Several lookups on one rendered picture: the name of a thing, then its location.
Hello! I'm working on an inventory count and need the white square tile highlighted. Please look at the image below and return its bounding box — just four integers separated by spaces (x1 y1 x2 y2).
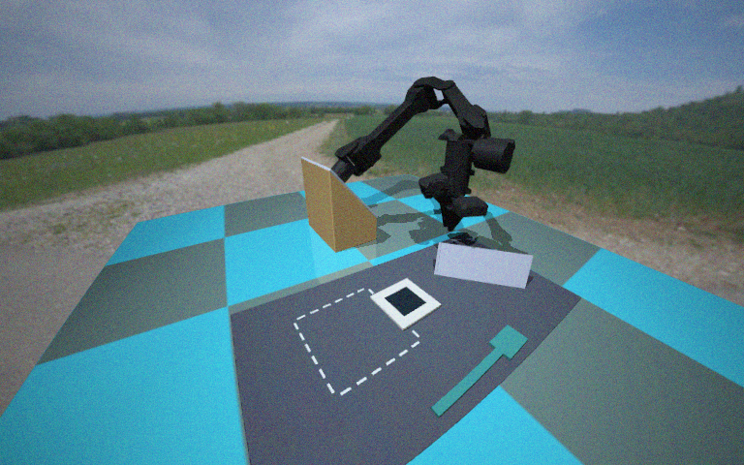
370 279 441 330

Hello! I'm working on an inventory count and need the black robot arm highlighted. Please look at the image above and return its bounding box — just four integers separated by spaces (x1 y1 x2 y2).
331 77 515 199

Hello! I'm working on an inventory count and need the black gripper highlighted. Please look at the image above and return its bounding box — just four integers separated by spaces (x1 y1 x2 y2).
434 163 488 232

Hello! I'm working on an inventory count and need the teal flat trowel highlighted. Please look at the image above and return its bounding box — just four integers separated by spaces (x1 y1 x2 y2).
430 325 528 418

